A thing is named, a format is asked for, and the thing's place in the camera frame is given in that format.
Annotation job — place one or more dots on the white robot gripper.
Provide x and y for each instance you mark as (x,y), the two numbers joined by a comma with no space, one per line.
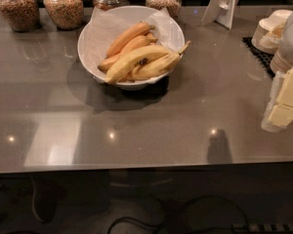
(282,114)

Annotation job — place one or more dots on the large yellow front banana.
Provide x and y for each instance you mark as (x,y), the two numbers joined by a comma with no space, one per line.
(130,60)

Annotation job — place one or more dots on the lower paper bowl stack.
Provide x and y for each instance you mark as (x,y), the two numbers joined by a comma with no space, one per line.
(282,60)

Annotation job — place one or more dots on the yellow spotted right banana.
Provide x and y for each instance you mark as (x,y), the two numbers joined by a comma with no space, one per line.
(157,67)

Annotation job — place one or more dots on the orange banana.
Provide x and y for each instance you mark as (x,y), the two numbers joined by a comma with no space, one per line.
(137,42)
(140,28)

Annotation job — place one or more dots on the top orange banana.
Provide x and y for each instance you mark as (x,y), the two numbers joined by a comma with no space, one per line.
(140,28)

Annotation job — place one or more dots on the white ceramic bowl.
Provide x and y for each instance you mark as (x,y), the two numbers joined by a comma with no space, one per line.
(131,17)

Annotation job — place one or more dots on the black rubber mat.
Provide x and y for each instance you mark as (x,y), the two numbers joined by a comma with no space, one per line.
(263,58)

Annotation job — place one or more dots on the white folded sign stand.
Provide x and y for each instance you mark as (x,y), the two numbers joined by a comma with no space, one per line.
(220,11)

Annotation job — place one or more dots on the black power strip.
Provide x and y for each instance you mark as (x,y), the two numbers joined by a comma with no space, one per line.
(265,228)

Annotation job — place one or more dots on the white paper liner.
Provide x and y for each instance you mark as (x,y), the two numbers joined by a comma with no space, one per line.
(102,33)

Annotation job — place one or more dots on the far left glass grain jar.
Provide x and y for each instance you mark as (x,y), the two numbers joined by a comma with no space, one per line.
(20,15)

